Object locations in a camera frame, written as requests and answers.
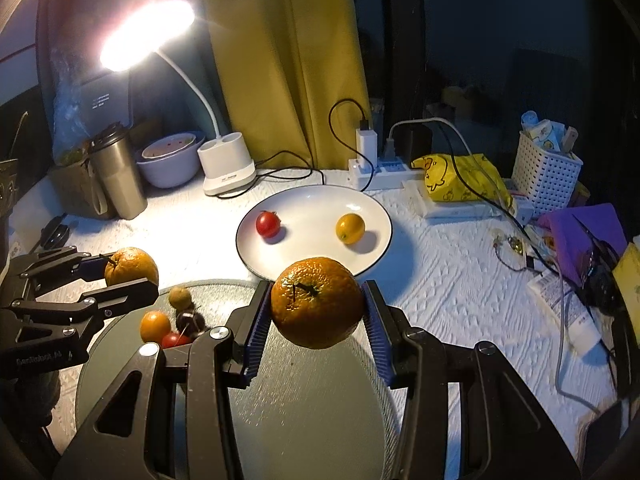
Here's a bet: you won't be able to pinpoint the kumquat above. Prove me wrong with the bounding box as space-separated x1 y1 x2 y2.
335 213 364 245
139 310 172 343

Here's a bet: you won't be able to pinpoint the white plastic basket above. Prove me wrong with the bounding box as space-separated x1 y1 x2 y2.
511 130 584 218

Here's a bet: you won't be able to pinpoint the yellow curtain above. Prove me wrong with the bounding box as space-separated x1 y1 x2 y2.
200 0 373 171

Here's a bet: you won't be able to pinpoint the black power adapter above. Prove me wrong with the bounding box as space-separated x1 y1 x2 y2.
400 125 433 161

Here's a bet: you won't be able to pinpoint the white cable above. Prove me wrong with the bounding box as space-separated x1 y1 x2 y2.
385 117 476 161

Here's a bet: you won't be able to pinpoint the white labelled packet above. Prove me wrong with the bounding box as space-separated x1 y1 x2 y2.
527 270 601 356

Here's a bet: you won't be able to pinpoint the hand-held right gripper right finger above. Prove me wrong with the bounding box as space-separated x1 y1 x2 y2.
361 280 583 480

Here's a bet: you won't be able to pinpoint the white round plate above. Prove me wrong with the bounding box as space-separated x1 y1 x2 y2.
236 184 394 281

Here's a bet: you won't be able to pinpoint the grey cable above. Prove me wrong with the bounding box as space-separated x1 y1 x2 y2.
552 270 616 411

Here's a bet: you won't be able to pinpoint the black key fob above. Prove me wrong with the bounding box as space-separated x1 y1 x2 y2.
40 215 78 252

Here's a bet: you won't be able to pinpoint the thin black cable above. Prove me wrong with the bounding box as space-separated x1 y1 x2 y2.
450 152 551 271

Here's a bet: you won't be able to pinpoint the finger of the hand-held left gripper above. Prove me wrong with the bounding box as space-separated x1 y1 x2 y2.
0 279 160 349
12 246 109 282

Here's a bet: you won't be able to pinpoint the grey glass plate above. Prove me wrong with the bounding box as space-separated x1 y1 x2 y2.
75 278 408 480

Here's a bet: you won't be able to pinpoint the white tissue pack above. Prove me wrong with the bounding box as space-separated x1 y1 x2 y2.
402 180 506 220

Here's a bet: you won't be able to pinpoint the orange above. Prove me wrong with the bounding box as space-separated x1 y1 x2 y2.
104 246 160 288
270 256 363 350

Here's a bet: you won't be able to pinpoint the white charger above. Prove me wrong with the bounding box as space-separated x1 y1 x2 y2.
355 127 377 163

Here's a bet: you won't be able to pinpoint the white desk lamp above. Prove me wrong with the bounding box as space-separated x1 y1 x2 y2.
99 0 258 197

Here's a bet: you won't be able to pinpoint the pink bowl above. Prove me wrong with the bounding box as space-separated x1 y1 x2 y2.
141 132 197 161

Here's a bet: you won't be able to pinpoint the purple bowl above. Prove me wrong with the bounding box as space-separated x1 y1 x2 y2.
136 131 207 189

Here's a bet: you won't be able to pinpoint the printed packets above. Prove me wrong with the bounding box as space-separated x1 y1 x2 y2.
520 110 578 156

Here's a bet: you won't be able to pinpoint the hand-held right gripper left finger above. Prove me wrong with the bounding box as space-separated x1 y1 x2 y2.
52 281 274 480

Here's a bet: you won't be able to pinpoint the dark grey case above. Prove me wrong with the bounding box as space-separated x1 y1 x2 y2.
37 0 201 133

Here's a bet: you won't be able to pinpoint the yellow printed bag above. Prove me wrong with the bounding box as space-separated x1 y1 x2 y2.
411 152 516 211

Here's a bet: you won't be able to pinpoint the brown container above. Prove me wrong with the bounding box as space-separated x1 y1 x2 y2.
47 159 118 219

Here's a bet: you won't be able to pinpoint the steel tumbler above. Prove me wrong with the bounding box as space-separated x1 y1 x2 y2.
89 122 149 221

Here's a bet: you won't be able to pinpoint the white power strip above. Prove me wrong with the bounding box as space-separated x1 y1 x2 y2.
348 157 426 192

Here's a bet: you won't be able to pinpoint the black charger cable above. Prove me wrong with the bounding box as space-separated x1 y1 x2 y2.
245 99 373 196

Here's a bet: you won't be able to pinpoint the key ring with wire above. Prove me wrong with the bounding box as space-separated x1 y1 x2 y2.
492 230 536 268

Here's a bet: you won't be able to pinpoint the purple bag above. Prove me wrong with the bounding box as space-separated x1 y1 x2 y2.
537 203 628 286

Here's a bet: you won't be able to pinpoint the dark cherry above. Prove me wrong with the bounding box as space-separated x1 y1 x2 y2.
175 310 208 335

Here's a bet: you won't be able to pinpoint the clear plastic bag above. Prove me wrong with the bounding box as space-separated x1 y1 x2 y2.
51 47 103 166

